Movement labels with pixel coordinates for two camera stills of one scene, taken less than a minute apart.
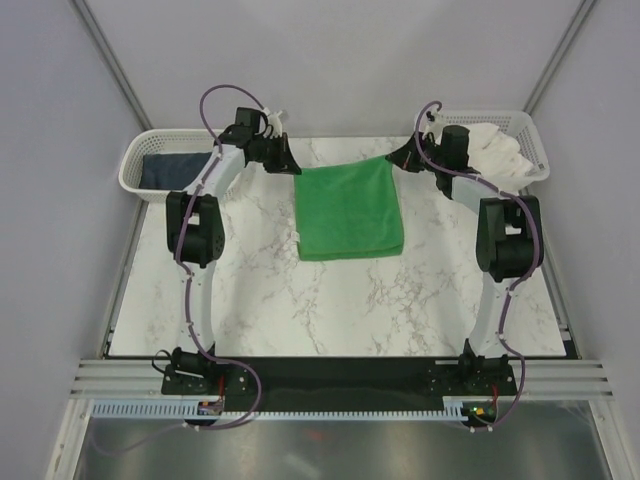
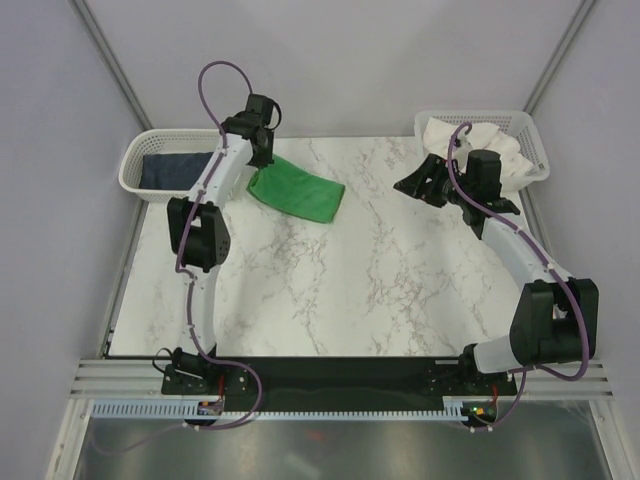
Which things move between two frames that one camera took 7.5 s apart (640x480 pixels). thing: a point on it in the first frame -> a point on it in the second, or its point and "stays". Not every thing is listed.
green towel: x=348 y=210 -> x=296 y=190
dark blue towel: x=170 y=170 stays
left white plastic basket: x=141 y=143 stays
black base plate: x=343 y=379 stays
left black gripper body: x=272 y=153 -> x=263 y=157
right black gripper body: x=422 y=154 -> x=442 y=189
